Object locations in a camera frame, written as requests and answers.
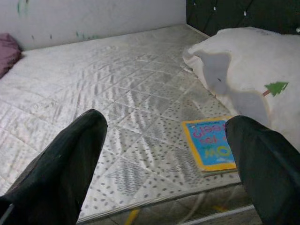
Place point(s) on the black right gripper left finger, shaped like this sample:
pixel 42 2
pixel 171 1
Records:
pixel 51 182

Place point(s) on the black tufted headboard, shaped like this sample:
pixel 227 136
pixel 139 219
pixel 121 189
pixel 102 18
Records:
pixel 234 16

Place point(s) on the white pillow with tree print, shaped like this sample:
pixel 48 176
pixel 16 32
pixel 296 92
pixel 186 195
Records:
pixel 253 61

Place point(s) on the white quilted mattress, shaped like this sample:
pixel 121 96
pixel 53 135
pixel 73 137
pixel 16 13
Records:
pixel 117 82

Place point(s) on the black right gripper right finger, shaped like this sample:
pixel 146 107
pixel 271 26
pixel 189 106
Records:
pixel 269 178

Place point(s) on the yellow-bordered blue children's book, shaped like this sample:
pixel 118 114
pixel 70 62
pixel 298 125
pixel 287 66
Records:
pixel 208 145

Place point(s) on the purple cartoon-print blanket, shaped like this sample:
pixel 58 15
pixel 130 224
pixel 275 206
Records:
pixel 8 54

